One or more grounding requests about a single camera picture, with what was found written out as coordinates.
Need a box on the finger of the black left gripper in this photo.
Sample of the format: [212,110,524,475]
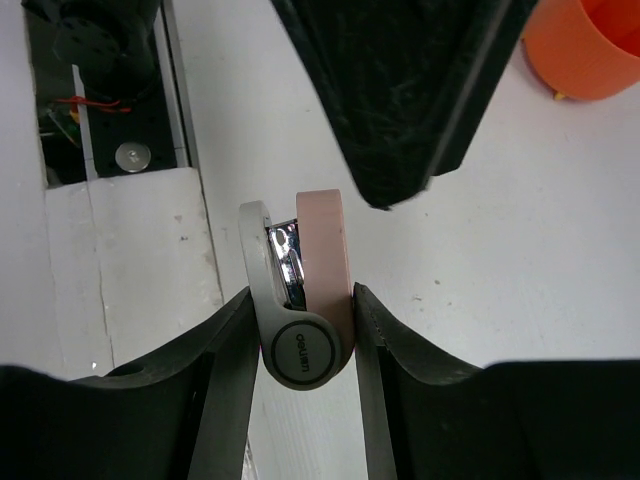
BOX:
[274,0,535,210]

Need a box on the pink white mini stapler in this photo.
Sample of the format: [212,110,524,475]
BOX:
[239,189,355,391]

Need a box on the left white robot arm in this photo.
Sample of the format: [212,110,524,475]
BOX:
[24,1,535,210]

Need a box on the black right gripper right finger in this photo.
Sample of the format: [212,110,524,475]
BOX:
[354,284,639,479]

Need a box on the orange round desk organizer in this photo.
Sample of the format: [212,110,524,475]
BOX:
[522,0,639,101]

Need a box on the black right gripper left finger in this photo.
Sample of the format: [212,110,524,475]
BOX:
[1,290,259,479]

